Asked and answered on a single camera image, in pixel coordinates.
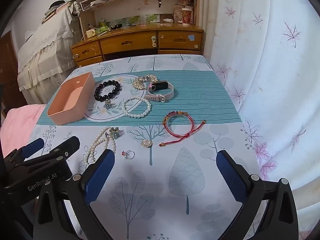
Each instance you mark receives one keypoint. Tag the round pale brooch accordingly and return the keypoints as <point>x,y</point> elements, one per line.
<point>147,143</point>

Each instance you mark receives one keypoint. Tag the small wooden desk drawer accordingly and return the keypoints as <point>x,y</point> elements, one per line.
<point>90,61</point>

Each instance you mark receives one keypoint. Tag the white leaf print curtain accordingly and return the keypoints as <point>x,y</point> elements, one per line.
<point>270,80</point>

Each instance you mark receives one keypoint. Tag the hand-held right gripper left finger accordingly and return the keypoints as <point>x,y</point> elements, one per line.
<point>100,175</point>

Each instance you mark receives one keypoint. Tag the brown wooden door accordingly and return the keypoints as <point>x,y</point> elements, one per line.
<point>8,62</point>

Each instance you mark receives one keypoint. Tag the red patterned cup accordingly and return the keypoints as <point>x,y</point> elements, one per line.
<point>187,16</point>

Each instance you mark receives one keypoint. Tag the round floral plate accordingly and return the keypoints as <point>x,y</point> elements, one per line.
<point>105,113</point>

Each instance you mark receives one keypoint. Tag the wide wooden desk drawer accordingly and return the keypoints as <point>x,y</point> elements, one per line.
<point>127,42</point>

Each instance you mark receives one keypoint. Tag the stack of books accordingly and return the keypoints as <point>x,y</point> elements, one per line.
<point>53,11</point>

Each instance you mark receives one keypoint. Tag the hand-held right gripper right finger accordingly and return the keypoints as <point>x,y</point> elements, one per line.
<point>230,177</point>

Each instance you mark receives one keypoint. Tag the pink blanket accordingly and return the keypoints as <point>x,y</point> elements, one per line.
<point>17,127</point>

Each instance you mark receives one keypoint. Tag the grey flower charm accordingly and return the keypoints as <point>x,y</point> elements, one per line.
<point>107,104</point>

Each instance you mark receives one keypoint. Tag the white tube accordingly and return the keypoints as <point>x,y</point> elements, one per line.
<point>168,20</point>

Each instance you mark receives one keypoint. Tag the pink rectangular box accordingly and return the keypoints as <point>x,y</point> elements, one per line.
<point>65,118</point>

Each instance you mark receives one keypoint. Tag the wooden drawer with blue sticker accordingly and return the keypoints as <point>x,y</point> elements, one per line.
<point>178,40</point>

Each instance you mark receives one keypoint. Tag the scuffed wooden desk drawer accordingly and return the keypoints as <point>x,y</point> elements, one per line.
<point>87,51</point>

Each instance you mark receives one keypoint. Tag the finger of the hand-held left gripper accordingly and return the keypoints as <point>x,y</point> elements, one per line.
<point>33,147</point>
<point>63,148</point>

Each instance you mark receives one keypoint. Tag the wooden desk hutch shelf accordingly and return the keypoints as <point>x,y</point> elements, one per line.
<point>130,7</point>

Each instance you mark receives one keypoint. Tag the hanging keys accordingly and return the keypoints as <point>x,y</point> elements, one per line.
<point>159,3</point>

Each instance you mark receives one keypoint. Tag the cloth-covered piano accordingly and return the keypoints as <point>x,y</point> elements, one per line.
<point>42,52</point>

